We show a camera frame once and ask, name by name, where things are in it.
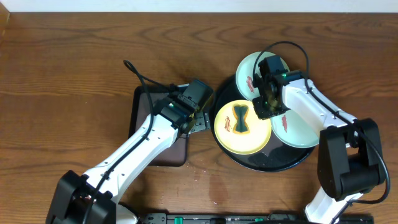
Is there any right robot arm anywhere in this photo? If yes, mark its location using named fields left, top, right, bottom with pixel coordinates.
left=252, top=70, right=391, bottom=223

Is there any green and orange sponge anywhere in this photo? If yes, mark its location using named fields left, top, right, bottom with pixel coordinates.
left=233, top=105, right=249, bottom=134

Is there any black rectangular water tray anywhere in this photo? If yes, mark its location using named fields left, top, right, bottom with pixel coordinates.
left=128, top=86, right=189, bottom=167

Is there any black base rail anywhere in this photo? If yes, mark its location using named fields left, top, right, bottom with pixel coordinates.
left=136, top=211, right=376, bottom=224

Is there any light blue plate near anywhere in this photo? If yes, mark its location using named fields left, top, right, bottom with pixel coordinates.
left=271, top=110, right=319, bottom=148

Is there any yellow plate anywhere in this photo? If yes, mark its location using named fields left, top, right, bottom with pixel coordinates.
left=213, top=100, right=272, bottom=155

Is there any black round tray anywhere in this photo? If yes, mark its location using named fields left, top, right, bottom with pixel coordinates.
left=209, top=75, right=314, bottom=172

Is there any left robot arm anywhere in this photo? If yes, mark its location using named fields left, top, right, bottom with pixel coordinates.
left=45, top=91, right=212, bottom=223

